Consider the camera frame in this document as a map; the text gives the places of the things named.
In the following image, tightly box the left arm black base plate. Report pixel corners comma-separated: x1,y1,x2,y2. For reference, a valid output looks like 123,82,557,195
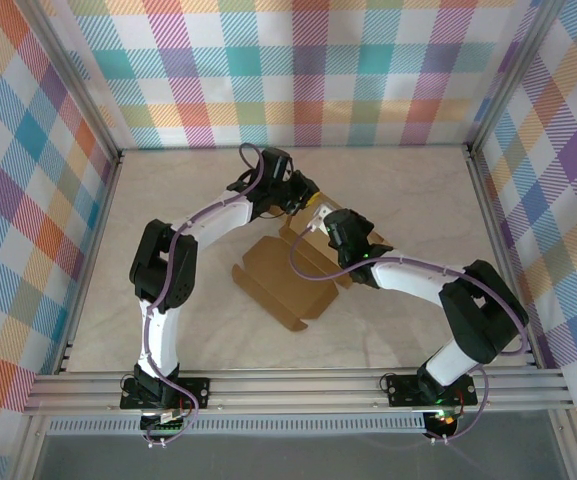
120,377,212,411

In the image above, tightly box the aluminium frame leg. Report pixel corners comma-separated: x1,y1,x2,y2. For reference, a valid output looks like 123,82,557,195
547,409,577,480
11,413,52,480

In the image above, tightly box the long aluminium mounting rail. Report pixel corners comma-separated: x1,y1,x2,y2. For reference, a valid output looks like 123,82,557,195
22,368,575,417

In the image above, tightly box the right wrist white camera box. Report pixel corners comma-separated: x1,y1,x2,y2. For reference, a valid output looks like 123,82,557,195
309,203,332,234

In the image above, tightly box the brown cardboard paper box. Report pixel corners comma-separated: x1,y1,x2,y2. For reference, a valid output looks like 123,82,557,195
231,192,394,334

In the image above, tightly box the grey slotted cable duct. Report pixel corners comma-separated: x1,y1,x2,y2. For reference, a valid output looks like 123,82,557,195
47,417,427,435

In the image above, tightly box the orange black round connector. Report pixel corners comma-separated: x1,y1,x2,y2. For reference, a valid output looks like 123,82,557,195
425,408,464,436

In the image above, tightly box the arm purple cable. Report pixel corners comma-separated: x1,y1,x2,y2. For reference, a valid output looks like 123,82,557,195
288,227,529,444
140,142,274,449

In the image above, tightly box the aluminium table side rail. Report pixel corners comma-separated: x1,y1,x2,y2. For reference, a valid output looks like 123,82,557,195
52,149,125,376
466,148,542,370

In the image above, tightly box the black green terminal block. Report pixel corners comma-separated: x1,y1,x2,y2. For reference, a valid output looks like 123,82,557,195
140,408,189,436

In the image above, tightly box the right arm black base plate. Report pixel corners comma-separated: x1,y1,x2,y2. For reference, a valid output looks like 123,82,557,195
386,373,479,407

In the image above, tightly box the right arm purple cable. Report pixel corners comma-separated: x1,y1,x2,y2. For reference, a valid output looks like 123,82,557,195
288,227,529,444

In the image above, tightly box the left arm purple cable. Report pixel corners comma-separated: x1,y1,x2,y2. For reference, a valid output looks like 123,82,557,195
140,142,274,449

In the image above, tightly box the aluminium frame post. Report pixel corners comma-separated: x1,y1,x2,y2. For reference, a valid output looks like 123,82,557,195
17,0,124,161
465,0,569,156

